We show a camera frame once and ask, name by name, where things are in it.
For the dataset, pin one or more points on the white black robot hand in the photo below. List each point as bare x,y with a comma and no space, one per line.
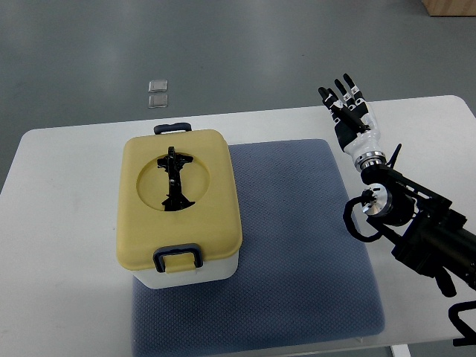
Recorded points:
355,123

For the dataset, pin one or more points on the yellow box lid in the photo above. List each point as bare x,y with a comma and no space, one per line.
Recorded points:
178,207

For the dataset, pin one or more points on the wooden box corner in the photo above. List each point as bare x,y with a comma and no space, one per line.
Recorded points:
450,7

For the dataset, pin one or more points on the white storage box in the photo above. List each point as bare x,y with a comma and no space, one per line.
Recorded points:
210,271

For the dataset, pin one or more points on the blue grey fabric mat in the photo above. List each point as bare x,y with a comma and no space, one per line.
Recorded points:
301,279

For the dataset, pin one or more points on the lower floor outlet plate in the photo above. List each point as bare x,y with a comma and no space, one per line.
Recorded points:
158,101

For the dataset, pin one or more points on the floor outlet plate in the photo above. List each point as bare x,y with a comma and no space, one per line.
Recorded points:
158,101
155,86

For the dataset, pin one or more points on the upper floor outlet plate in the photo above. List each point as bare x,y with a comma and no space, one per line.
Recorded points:
155,86

